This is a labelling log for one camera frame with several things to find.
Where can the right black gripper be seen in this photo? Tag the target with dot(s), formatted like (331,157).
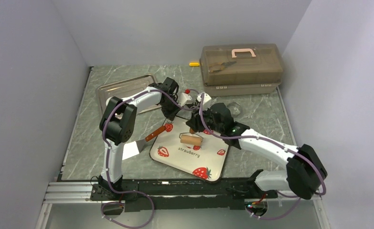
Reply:
(195,123)

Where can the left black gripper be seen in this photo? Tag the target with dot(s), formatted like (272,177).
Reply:
(171,115)

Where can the wooden rolling pin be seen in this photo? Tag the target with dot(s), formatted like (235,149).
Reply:
(191,138)

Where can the strawberry pattern white tray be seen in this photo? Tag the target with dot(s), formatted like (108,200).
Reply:
(204,162)

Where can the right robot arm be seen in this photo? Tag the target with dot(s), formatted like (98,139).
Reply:
(303,173)

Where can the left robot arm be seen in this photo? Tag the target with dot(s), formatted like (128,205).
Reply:
(118,122)

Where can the brown translucent tool box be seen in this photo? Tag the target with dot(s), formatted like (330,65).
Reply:
(241,69)

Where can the yellow small object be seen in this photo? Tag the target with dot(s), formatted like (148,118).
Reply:
(194,64)

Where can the steel baking tray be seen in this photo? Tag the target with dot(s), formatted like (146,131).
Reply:
(122,89)

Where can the spatula with wooden handle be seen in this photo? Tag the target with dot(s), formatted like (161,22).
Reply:
(134,148)

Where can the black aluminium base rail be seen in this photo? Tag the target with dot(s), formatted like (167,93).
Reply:
(144,194)

